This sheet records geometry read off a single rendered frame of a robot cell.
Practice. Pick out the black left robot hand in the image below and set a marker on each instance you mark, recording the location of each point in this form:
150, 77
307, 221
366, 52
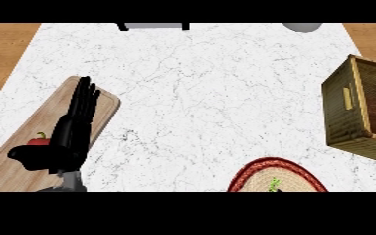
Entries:
74, 131

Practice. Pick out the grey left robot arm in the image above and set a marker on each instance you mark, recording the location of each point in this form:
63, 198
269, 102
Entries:
73, 182

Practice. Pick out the olive wicker basket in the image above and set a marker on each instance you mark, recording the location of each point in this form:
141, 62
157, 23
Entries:
350, 113

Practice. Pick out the wooden cutting board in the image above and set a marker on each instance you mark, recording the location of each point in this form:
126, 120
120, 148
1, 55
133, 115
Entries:
45, 119

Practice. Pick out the red bell pepper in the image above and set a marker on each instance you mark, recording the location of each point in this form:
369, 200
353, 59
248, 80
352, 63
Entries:
39, 141

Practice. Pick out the grey appliance with black legs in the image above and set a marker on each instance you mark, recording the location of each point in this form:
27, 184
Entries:
154, 26

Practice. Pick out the grey round object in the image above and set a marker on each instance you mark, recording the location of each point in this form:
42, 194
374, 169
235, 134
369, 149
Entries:
303, 27

